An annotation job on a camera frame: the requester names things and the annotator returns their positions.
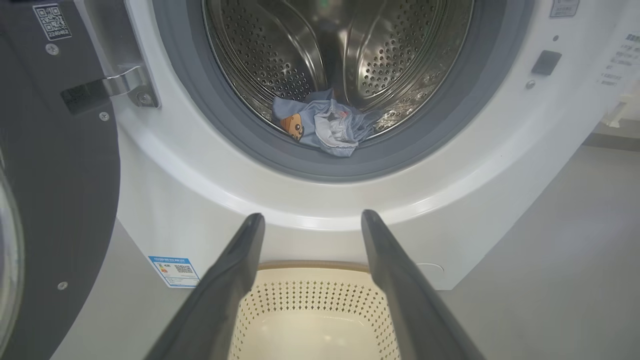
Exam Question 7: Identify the silver metal door hinge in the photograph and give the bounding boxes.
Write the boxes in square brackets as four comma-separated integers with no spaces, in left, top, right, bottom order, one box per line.
[82,0,162,109]

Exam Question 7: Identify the perforated steel drum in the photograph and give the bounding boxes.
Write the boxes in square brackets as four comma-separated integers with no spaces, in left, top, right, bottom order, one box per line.
[202,0,475,146]

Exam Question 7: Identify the cream perforated laundry basket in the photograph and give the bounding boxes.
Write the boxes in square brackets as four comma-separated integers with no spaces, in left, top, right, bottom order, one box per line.
[227,260,401,360]

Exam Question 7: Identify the white front-load washing machine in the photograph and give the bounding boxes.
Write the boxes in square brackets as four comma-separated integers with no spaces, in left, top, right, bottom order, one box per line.
[75,0,640,291]

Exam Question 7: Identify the black door latch socket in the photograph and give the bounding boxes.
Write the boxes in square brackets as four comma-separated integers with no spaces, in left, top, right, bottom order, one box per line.
[531,50,563,77]

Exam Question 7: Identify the blue energy label sticker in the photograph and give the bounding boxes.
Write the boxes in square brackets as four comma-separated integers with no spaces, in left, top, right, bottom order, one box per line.
[148,256,201,289]

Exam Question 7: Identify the black round washing machine door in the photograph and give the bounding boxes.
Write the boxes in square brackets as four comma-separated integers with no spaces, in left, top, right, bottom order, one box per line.
[0,0,123,360]

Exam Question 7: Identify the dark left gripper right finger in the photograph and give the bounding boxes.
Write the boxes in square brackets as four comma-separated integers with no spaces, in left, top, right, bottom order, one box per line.
[361,209,486,360]

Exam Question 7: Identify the blue cartoon print garment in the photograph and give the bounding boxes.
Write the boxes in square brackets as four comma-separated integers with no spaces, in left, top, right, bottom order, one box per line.
[271,89,386,158]

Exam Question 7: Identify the white plastic object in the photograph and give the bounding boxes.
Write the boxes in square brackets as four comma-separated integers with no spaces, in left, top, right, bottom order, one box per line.
[600,92,640,128]

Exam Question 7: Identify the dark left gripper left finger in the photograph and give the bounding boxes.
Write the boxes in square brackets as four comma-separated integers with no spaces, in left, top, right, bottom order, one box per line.
[145,213,266,360]

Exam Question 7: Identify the white QR code sticker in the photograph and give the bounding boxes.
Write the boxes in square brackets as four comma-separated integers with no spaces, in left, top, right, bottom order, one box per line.
[32,4,72,41]

